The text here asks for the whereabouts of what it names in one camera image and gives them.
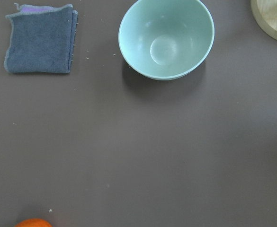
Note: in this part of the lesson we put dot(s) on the grey folded cloth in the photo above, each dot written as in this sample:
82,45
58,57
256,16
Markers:
42,39

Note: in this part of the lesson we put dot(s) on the wooden cup tree stand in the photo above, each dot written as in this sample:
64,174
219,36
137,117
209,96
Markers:
265,14

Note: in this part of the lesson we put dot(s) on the orange tangerine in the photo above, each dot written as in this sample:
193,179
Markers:
33,222

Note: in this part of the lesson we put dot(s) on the mint green bowl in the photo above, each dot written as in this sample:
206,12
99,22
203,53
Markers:
166,39

